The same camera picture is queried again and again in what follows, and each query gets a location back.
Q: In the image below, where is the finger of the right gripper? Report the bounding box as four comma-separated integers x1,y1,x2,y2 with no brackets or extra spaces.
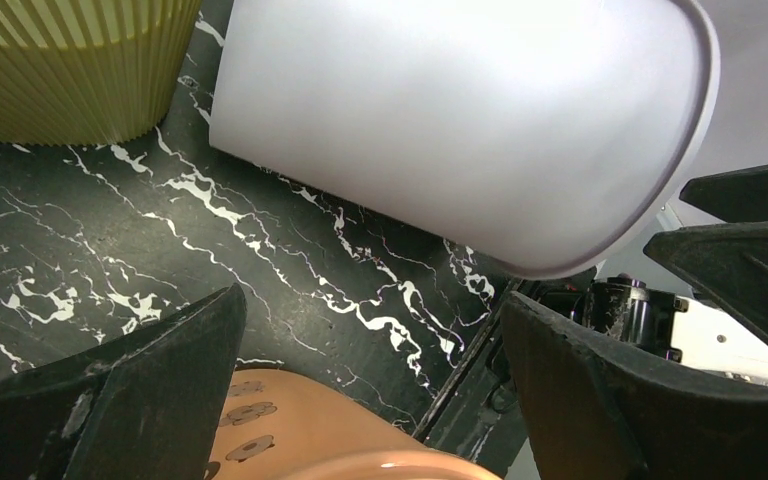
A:
644,221,768,345
679,165,768,223

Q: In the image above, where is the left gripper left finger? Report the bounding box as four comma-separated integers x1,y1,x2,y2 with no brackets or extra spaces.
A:
0,285,246,479

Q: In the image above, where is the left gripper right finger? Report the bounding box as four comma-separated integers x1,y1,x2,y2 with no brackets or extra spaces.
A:
501,293,768,479

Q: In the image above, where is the orange round plastic bucket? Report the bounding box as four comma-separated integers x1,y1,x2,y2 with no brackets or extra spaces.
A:
204,369,495,480

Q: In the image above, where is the light grey round bucket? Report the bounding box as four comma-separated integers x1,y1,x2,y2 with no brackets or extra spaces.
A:
209,1,721,279

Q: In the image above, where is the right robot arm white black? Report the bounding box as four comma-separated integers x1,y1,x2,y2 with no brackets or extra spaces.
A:
536,165,768,386

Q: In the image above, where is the olive green mesh basket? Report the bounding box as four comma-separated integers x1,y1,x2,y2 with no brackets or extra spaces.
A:
0,1,200,146

